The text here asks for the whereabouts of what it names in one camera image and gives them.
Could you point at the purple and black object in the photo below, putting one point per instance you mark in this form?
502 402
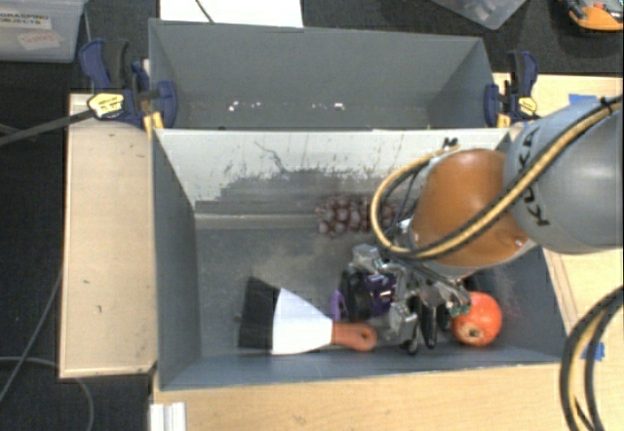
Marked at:
363 295

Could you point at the orange-red toy fruit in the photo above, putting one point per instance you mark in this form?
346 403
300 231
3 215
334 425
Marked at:
480 319

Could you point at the purple toy grapes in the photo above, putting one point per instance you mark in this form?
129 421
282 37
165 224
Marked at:
343 217

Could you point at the grey metal bin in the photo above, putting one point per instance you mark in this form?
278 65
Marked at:
273 263

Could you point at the pale wood board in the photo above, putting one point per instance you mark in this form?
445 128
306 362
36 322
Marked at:
107 244

